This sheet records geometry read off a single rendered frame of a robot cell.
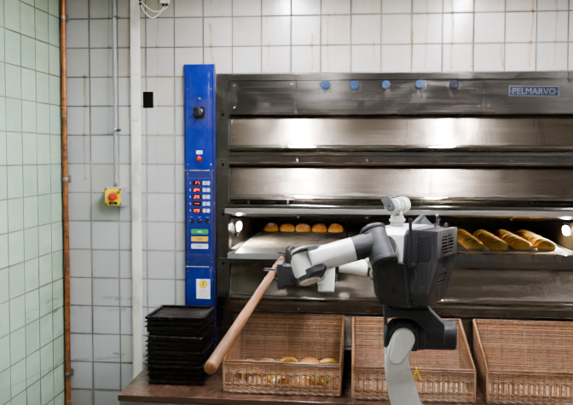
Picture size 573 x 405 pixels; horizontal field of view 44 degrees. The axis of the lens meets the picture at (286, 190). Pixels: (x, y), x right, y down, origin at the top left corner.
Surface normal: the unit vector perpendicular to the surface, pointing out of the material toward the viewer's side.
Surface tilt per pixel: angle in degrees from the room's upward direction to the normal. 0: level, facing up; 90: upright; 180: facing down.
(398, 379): 113
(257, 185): 70
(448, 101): 90
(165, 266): 90
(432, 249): 90
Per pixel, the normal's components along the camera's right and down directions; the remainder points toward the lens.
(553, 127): -0.09, -0.29
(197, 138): -0.10, 0.05
